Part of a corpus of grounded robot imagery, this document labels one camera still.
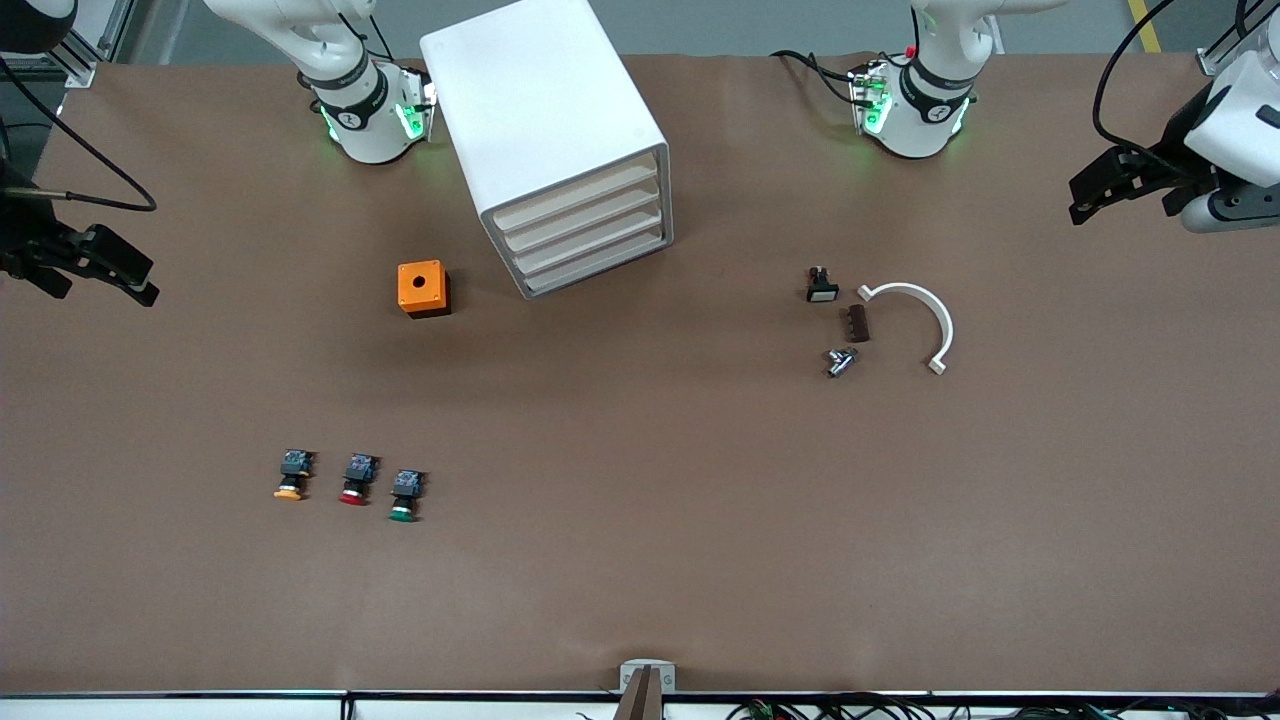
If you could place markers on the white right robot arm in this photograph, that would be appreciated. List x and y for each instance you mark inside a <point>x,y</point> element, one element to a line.
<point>350,95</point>

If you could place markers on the yellow push button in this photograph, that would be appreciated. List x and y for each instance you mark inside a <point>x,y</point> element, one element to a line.
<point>292,475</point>

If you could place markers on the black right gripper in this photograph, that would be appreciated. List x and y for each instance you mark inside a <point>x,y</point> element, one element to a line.
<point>22,238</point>

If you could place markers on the green push button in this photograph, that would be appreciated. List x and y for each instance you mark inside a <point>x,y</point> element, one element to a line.
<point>404,496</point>

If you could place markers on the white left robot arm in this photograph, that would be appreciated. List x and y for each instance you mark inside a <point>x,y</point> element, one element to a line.
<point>925,110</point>

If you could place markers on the grey metal table bracket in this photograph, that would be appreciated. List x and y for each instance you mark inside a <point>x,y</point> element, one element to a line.
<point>630,670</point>

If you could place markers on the white curved plastic bracket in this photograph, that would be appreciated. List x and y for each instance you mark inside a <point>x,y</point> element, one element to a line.
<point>935,310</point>

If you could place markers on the red push button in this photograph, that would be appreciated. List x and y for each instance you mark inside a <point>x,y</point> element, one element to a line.
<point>356,480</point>

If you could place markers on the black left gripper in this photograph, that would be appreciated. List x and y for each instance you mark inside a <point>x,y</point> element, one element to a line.
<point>1172,143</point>

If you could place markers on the green-lit arm base panel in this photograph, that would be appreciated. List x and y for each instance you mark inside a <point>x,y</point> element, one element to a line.
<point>415,100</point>
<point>870,95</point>

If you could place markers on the orange button box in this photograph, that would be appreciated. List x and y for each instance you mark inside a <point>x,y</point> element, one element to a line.
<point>420,287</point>

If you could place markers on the aluminium frame profile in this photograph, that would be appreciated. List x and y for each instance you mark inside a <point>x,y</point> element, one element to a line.
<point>85,50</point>
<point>1215,55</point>

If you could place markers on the black square white-faced switch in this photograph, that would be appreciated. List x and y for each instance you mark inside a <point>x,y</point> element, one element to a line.
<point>820,287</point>

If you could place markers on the brown terminal block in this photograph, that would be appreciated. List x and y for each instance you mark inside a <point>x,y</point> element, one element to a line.
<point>857,323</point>

